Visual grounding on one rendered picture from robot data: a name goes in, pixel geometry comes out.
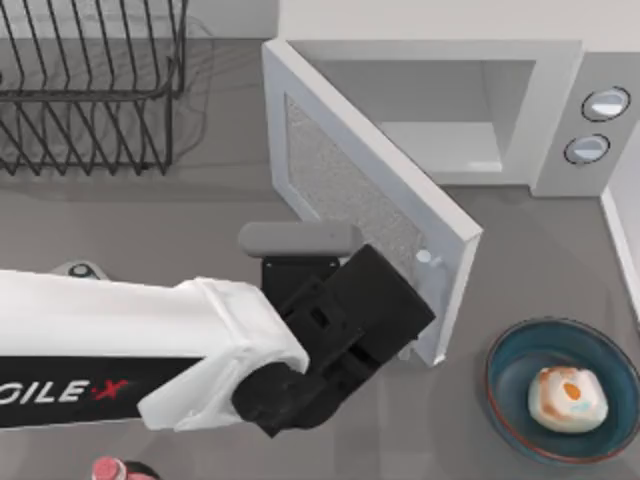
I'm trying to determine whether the white microwave door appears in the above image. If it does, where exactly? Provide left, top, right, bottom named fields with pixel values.
left=260, top=39, right=485, bottom=370

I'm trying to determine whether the blue bowl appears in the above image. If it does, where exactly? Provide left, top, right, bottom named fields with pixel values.
left=485, top=316, right=640, bottom=465

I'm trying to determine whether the white toasted bread bun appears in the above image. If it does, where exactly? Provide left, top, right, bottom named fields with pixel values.
left=528, top=365, right=610, bottom=434

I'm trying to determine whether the pale microwave oven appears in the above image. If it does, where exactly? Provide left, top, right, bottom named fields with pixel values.
left=276, top=38, right=627, bottom=199

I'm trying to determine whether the small microwave knob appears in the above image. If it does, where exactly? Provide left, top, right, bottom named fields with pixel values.
left=563, top=133, right=612, bottom=166

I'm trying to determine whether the large microwave knob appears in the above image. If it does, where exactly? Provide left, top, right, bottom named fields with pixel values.
left=581, top=85, right=632, bottom=123

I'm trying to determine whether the dark bottle with red cap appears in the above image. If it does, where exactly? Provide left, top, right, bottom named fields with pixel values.
left=91, top=455, right=162, bottom=480

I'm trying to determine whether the black wire dish rack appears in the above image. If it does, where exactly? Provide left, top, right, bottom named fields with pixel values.
left=0, top=0, right=187, bottom=177

